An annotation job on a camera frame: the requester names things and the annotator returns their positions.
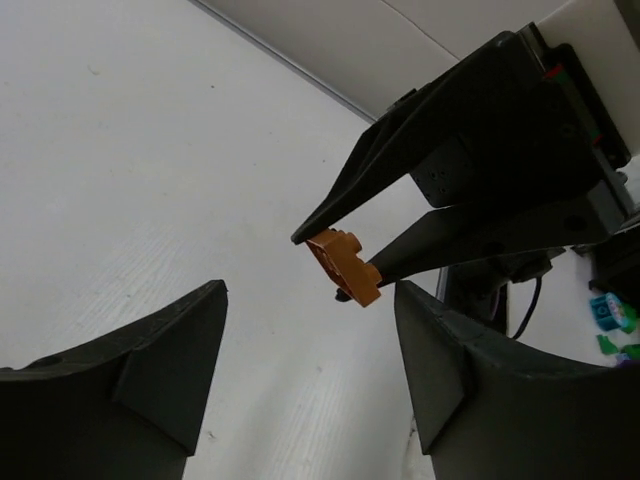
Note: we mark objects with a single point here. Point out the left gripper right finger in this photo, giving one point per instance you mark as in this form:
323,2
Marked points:
489,407

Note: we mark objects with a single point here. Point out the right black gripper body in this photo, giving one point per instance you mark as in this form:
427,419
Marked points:
557,142

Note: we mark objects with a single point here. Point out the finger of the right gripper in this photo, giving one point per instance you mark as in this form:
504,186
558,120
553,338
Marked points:
469,233
473,94

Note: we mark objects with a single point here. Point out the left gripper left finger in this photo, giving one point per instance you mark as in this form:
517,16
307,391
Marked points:
127,405

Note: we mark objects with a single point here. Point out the brown arch lego piece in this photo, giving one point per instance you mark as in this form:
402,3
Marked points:
337,252

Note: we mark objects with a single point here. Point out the teal green lego pile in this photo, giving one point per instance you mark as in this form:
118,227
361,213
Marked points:
618,324

